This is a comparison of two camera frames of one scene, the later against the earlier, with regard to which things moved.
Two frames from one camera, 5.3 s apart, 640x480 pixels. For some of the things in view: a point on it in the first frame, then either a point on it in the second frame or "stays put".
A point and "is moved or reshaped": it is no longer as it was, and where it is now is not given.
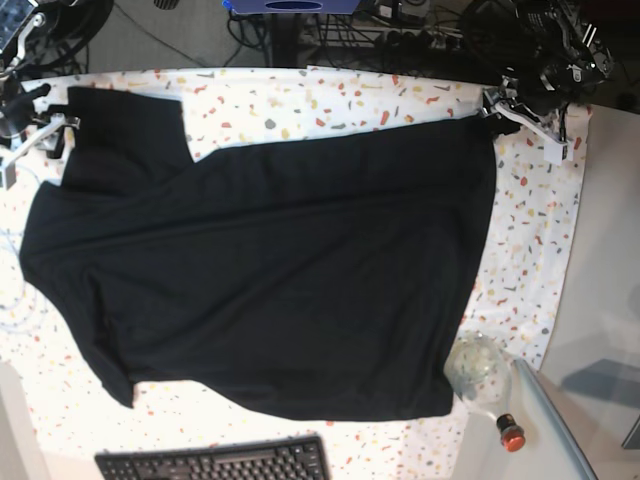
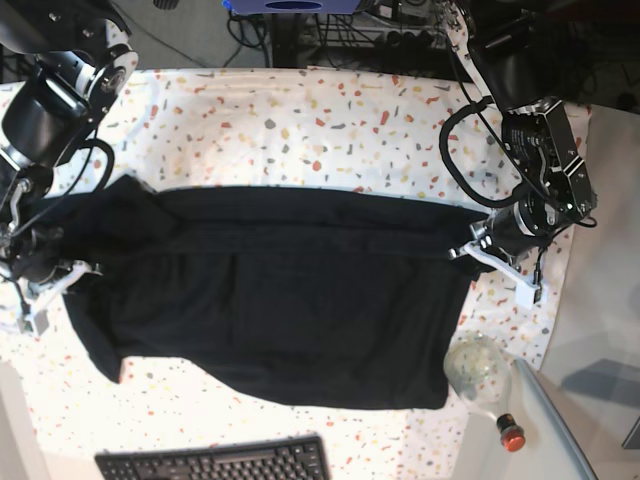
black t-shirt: (332, 281) is moved or reshaped
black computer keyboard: (300, 458) stays put
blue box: (290, 6) stays put
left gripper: (10, 77) -> (31, 245)
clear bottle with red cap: (480, 369) stays put
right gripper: (563, 78) -> (515, 231)
